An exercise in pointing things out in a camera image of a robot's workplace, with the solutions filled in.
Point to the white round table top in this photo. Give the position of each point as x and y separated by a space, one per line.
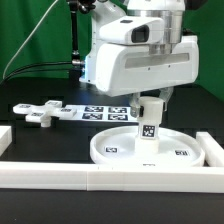
121 146

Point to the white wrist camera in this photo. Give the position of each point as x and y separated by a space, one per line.
133 30

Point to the black camera stand pole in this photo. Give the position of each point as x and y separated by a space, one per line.
75 55

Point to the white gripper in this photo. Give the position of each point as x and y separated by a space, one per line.
122 70

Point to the white fence bar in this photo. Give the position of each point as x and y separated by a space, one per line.
214 153
91 177
5 138

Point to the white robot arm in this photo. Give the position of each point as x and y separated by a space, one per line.
171 11

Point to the white right fence bar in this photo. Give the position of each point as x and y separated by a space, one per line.
214 153

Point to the white left fence bar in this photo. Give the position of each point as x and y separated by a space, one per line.
5 138

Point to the white marker sheet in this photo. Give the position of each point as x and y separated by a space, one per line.
96 113

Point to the white cross-shaped table base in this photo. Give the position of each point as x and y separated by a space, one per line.
43 114

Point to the white front fence bar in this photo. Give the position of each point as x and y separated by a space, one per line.
91 177

